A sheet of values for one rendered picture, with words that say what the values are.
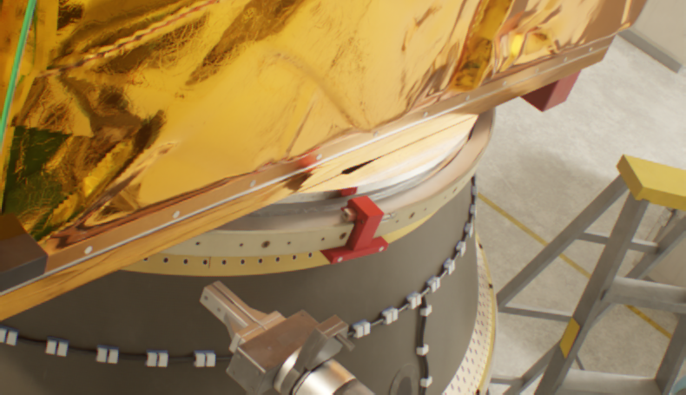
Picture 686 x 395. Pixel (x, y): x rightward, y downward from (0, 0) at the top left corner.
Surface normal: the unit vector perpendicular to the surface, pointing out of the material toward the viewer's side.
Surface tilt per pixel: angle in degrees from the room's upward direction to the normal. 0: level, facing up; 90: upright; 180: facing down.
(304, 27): 89
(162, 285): 62
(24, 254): 0
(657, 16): 90
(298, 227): 0
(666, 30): 90
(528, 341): 0
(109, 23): 81
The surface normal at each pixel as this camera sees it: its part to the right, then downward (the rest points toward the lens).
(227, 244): 0.36, 0.62
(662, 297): 0.33, -0.78
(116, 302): 0.34, 0.17
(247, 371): -0.59, 0.26
